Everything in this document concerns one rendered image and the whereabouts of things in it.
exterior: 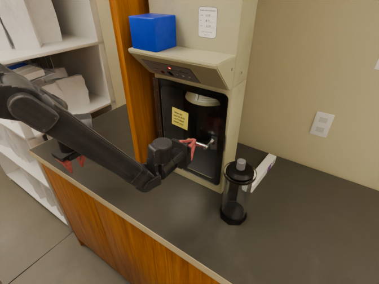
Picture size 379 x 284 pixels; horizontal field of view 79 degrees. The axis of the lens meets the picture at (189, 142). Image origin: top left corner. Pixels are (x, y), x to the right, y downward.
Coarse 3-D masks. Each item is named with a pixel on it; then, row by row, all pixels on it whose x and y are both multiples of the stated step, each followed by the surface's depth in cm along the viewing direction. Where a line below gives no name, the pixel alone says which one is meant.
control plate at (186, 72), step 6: (144, 60) 74; (150, 66) 77; (156, 66) 75; (162, 66) 72; (168, 66) 70; (174, 66) 68; (156, 72) 80; (174, 72) 73; (180, 72) 71; (186, 72) 69; (192, 72) 67; (180, 78) 76; (186, 78) 74; (192, 78) 71
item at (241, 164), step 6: (234, 162) 77; (240, 162) 73; (228, 168) 75; (234, 168) 75; (240, 168) 74; (246, 168) 75; (252, 168) 75; (228, 174) 74; (234, 174) 73; (240, 174) 73; (246, 174) 73; (252, 174) 74
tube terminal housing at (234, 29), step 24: (168, 0) 69; (192, 0) 65; (216, 0) 61; (240, 0) 58; (192, 24) 68; (240, 24) 61; (216, 48) 68; (240, 48) 66; (240, 72) 72; (240, 96) 79; (240, 120) 87
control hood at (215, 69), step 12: (132, 48) 72; (180, 48) 72; (192, 48) 72; (156, 60) 70; (168, 60) 66; (180, 60) 63; (192, 60) 61; (204, 60) 60; (216, 60) 60; (228, 60) 62; (204, 72) 63; (216, 72) 60; (228, 72) 64; (204, 84) 72; (216, 84) 68; (228, 84) 67
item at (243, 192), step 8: (224, 168) 77; (256, 176) 75; (224, 184) 79; (232, 184) 74; (248, 184) 72; (224, 192) 80; (232, 192) 76; (240, 192) 75; (248, 192) 77; (224, 200) 81; (232, 200) 78; (240, 200) 77; (248, 200) 81; (224, 208) 83; (232, 208) 80; (240, 208) 80; (232, 216) 82; (240, 216) 83
